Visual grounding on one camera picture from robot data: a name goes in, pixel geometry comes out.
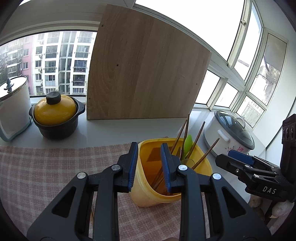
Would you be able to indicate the white teal electric cooker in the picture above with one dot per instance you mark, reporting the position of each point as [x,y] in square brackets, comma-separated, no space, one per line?
[14,115]

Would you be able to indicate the black casserole pot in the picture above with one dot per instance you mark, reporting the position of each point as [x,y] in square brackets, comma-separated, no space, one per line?
[64,130]

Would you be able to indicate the wooden chopstick red tip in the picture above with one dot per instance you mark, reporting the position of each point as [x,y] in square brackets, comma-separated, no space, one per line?
[185,136]
[206,154]

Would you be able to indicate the white floral rice cooker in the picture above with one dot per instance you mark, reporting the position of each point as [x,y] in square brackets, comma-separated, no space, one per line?
[230,132]

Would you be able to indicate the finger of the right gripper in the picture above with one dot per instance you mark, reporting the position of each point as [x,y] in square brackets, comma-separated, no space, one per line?
[246,159]

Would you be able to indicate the green plastic utensil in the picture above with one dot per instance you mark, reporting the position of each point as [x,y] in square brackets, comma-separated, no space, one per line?
[186,147]

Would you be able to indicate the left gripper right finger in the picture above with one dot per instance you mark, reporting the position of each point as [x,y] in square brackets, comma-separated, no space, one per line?
[211,209]

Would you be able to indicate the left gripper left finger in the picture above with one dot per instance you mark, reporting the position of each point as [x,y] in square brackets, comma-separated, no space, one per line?
[86,208]

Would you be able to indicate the large wooden board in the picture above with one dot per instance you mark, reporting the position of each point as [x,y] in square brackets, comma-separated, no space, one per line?
[142,67]

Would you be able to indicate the glass cooker lid teal knob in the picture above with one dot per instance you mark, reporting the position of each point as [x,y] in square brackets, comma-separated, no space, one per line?
[12,86]

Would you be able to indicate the yellow pot lid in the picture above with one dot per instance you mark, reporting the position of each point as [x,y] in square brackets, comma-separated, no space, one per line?
[54,109]

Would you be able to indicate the pink plaid tablecloth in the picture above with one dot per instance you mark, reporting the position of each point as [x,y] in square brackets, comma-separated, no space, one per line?
[31,178]

